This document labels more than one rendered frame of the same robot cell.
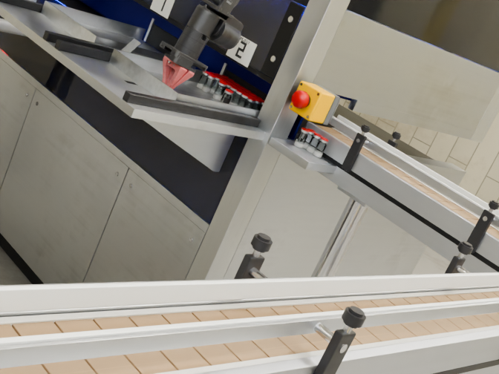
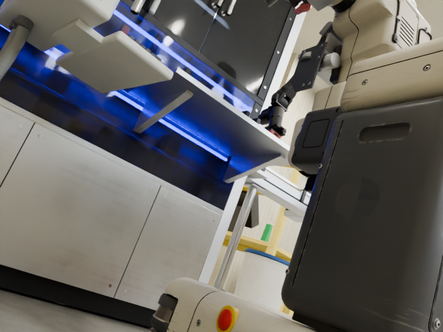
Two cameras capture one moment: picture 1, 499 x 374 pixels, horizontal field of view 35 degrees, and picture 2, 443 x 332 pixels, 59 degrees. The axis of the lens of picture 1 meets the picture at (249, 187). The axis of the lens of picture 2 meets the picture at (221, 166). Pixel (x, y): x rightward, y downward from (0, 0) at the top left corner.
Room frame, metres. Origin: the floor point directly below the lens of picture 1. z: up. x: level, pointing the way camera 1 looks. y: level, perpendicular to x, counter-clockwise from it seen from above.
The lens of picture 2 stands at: (1.36, 1.85, 0.30)
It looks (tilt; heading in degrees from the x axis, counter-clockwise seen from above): 15 degrees up; 288
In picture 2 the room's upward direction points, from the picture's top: 21 degrees clockwise
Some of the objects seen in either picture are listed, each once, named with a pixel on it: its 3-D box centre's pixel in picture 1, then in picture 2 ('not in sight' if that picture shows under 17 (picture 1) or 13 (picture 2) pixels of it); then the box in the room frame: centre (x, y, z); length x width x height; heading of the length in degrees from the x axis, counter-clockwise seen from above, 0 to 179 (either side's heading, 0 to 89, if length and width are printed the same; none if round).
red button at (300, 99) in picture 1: (301, 99); not in sight; (1.77, -0.03, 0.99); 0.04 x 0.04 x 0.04; 51
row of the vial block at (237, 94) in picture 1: (228, 93); not in sight; (1.96, 0.14, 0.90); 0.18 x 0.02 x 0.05; 51
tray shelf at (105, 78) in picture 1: (131, 67); (215, 128); (1.93, 0.39, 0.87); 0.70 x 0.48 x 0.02; 51
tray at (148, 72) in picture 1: (196, 89); not in sight; (1.87, 0.21, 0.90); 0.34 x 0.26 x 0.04; 141
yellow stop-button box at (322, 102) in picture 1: (313, 102); not in sight; (1.80, -0.05, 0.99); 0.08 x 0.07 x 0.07; 141
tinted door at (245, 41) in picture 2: not in sight; (252, 30); (2.00, 0.21, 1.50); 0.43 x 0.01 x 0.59; 51
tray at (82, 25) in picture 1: (120, 38); not in sight; (2.09, 0.48, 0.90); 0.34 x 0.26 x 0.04; 141
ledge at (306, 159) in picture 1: (306, 156); (251, 171); (1.83, -0.09, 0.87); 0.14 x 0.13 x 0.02; 141
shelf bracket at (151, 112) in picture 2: not in sight; (161, 112); (2.08, 0.59, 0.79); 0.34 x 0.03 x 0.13; 141
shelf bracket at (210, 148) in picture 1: (174, 138); (252, 169); (1.76, 0.20, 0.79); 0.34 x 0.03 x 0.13; 141
